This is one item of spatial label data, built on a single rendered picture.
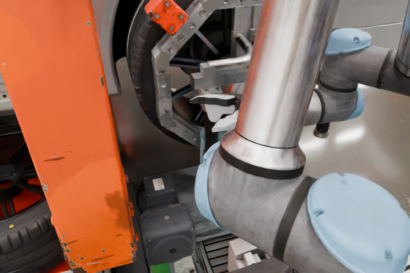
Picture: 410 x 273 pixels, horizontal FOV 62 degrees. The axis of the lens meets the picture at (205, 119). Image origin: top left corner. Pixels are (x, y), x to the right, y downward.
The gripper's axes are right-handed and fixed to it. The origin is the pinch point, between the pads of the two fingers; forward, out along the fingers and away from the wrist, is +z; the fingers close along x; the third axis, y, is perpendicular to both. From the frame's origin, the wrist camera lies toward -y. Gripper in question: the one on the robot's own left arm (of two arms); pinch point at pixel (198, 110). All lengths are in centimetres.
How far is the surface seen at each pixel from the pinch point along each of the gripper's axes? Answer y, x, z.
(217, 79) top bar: -0.3, 17.5, -9.8
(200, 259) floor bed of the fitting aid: 85, 46, -13
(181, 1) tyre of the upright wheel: -16.6, 42.3, -7.4
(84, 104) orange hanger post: -1.7, 5.3, 20.2
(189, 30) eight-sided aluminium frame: -9.6, 35.2, -7.7
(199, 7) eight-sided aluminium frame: -15.7, 34.1, -10.4
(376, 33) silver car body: -1, 59, -94
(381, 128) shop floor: 74, 111, -161
